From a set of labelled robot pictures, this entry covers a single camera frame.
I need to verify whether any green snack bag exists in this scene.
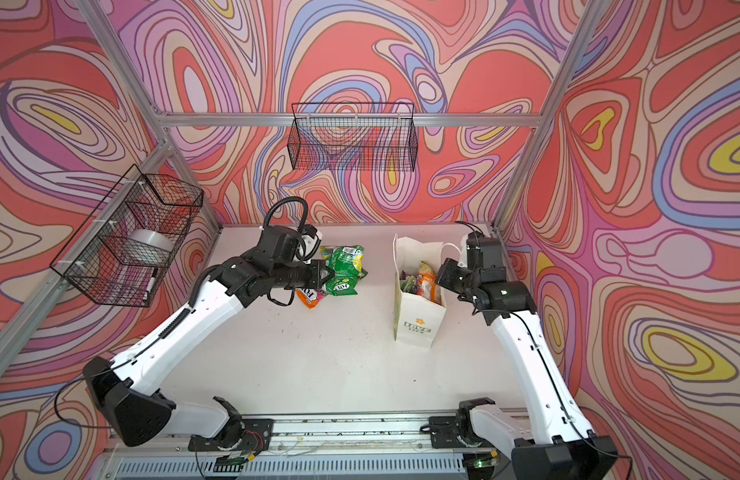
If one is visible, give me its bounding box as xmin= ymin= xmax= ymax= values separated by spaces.
xmin=321 ymin=245 xmax=367 ymax=297

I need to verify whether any black marker pen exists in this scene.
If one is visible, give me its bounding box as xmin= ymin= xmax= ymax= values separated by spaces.
xmin=143 ymin=275 xmax=156 ymax=304

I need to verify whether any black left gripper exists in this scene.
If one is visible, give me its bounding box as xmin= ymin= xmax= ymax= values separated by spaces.
xmin=269 ymin=259 xmax=337 ymax=292

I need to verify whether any orange snack bag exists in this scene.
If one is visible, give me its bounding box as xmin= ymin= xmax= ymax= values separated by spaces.
xmin=417 ymin=262 xmax=441 ymax=304

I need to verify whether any white paper bag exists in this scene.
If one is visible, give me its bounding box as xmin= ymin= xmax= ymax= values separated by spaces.
xmin=392 ymin=236 xmax=460 ymax=349

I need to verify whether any silver tape roll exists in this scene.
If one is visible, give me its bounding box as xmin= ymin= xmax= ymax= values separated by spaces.
xmin=129 ymin=229 xmax=174 ymax=254

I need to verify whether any aluminium frame post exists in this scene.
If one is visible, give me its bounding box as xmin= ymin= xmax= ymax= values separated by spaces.
xmin=495 ymin=0 xmax=612 ymax=223

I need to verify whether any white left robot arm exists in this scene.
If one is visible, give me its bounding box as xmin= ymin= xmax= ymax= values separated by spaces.
xmin=81 ymin=196 xmax=335 ymax=451

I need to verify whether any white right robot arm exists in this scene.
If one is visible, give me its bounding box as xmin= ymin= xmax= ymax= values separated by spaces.
xmin=436 ymin=223 xmax=634 ymax=479

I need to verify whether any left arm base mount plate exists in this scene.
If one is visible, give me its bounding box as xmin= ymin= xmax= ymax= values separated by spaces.
xmin=188 ymin=417 xmax=274 ymax=453

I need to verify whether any black wire basket left wall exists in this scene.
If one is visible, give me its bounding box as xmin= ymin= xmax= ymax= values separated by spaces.
xmin=50 ymin=165 xmax=204 ymax=308

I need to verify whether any black wire basket back wall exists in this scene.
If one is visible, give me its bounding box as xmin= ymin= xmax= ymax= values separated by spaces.
xmin=287 ymin=101 xmax=419 ymax=172

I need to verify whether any black wire basket wall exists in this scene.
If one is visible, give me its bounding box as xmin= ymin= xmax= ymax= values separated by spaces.
xmin=287 ymin=101 xmax=419 ymax=172
xmin=50 ymin=165 xmax=204 ymax=308

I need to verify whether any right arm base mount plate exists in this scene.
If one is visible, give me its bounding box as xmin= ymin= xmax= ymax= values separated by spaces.
xmin=419 ymin=415 xmax=483 ymax=449

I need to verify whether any red Fox's candy bag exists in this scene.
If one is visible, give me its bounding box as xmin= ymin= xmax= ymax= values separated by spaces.
xmin=295 ymin=288 xmax=325 ymax=309

